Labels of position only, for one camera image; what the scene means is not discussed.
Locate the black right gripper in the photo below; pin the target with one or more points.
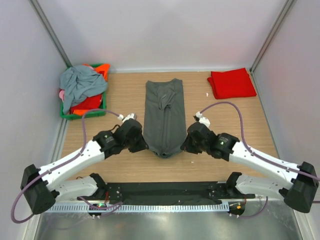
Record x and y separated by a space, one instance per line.
187 146

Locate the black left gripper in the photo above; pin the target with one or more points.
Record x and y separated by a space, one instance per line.
142 145

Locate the dark grey t shirt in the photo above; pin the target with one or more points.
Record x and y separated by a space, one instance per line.
164 128

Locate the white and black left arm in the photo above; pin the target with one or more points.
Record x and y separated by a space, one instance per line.
43 187

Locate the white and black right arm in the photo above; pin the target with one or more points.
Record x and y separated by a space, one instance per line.
295 184

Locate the red t shirt in basket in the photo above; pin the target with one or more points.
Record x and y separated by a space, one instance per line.
89 103

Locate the folded red t shirt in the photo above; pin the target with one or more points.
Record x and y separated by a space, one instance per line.
231 84

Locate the green plastic basket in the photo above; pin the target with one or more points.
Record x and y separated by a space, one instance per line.
77 114

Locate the orange t shirt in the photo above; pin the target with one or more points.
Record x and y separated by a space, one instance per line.
102 69

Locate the light blue t shirt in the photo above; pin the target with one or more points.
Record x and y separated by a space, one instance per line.
78 83

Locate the pink garment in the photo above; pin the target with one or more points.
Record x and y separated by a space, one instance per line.
61 95

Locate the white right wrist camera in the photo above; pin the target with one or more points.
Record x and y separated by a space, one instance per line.
202 119

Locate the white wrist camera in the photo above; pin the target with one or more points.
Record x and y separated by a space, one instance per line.
202 119
128 117

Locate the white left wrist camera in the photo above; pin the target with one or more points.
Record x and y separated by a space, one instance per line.
128 117

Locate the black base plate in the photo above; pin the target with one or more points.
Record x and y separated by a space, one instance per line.
167 193

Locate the slotted white cable duct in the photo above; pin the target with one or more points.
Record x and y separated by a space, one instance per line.
85 208

